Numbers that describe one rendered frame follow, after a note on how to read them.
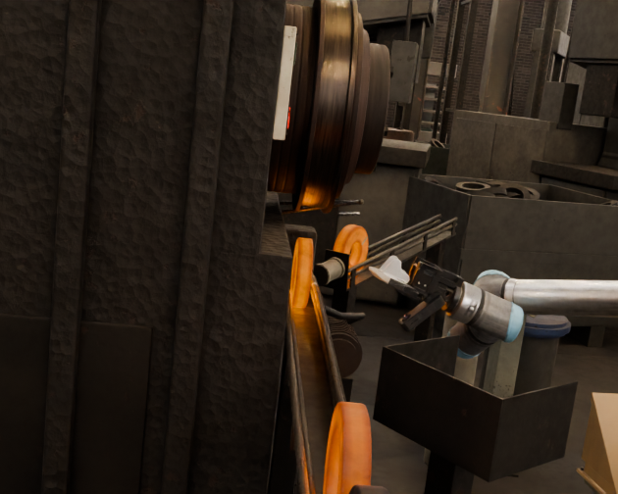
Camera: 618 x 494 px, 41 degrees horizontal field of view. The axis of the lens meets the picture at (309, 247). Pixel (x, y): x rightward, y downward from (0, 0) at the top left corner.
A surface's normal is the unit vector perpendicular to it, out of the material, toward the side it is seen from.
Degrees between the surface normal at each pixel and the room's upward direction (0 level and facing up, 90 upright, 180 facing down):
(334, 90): 82
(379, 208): 90
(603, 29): 92
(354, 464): 51
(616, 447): 45
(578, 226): 90
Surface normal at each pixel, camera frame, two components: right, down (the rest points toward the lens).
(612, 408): 0.21, -0.54
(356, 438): 0.12, -0.70
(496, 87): 0.07, 0.20
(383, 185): -0.17, 0.17
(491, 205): 0.33, 0.22
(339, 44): 0.12, -0.36
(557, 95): -0.91, -0.03
